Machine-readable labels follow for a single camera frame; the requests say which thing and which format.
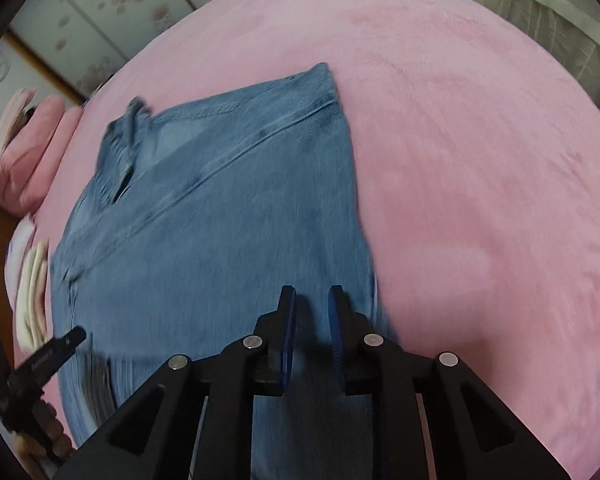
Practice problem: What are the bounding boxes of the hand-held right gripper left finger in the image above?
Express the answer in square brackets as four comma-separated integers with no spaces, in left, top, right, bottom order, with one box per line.
[55,286,297,480]

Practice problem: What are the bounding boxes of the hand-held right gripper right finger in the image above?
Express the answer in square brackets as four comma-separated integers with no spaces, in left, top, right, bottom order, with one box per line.
[328,285,571,480]

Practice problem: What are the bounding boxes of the blue denim jacket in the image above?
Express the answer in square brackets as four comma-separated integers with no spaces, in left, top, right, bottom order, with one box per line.
[50,62,396,480]

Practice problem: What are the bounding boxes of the person's left hand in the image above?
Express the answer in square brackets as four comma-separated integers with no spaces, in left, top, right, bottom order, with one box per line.
[11,404,78,468]

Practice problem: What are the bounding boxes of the folded white cloth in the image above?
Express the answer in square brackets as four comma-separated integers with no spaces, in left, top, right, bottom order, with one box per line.
[15,240,53,348]

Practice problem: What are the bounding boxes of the small printed pink pillow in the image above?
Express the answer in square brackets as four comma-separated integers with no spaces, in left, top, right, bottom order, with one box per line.
[4,220,36,306]

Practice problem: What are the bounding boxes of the folded pink quilt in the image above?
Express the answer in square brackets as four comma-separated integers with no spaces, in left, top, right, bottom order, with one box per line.
[0,95,88,211]

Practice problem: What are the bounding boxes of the pink plush bed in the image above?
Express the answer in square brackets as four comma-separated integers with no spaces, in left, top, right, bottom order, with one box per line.
[10,0,600,480]

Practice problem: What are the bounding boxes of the pink lace-trimmed pillow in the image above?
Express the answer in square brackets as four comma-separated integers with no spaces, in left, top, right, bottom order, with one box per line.
[0,87,38,201]

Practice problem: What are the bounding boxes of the floral wardrobe doors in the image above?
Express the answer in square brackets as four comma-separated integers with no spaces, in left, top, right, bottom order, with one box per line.
[0,0,291,106]

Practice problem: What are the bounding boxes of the cream lace-covered furniture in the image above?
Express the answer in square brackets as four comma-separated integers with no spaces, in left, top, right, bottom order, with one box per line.
[375,0,600,126]

